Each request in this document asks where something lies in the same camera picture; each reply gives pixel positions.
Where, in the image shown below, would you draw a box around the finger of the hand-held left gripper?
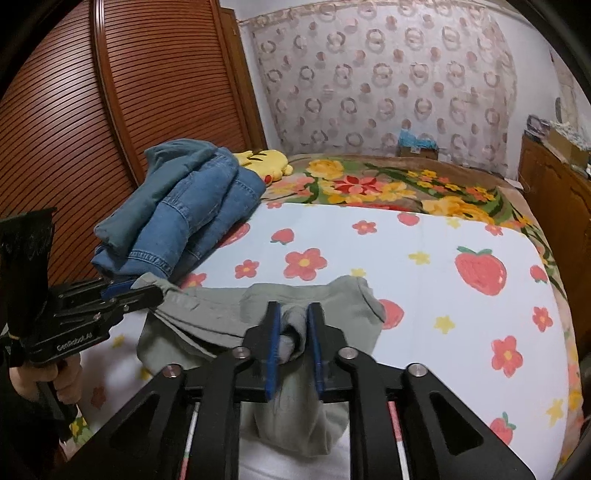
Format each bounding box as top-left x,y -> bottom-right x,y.
58,277 -> 139,303
55,286 -> 164,330

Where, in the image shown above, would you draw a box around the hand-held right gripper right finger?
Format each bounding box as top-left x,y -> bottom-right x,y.
307,302 -> 520,480

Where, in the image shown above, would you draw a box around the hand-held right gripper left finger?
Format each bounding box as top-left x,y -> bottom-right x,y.
65,301 -> 282,480

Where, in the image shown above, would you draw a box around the grey-green short pants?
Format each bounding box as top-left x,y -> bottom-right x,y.
137,272 -> 386,455

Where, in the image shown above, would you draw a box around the teal denim pants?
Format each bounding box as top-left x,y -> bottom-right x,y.
95,140 -> 218,257

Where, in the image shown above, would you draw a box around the person's left hand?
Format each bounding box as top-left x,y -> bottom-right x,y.
9,355 -> 84,407

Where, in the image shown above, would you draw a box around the white strawberry print sheet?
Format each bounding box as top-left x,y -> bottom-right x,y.
69,203 -> 571,480

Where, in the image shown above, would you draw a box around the blue jeans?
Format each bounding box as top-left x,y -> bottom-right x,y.
91,150 -> 267,283

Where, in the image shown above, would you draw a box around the wooden louvered wardrobe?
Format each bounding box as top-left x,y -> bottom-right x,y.
0,0 -> 269,287

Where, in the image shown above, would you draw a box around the floral blanket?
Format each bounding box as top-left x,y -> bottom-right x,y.
259,154 -> 583,462

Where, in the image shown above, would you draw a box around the yellow plush toy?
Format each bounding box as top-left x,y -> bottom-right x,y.
231,148 -> 294,185

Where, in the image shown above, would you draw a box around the small cardboard box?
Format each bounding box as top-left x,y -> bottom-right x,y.
399,145 -> 439,160

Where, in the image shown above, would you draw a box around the blue plastic bag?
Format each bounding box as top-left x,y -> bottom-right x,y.
398,129 -> 437,149

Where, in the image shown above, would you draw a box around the circle pattern curtain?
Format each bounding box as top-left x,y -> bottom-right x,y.
249,0 -> 518,162

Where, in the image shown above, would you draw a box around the wooden sideboard cabinet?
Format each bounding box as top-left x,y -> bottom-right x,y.
519,131 -> 591,259

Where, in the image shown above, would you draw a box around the open cardboard box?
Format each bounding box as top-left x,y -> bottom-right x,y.
547,122 -> 591,167

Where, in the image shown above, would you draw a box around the cream lace curtain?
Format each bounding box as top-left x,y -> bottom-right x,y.
549,46 -> 591,121

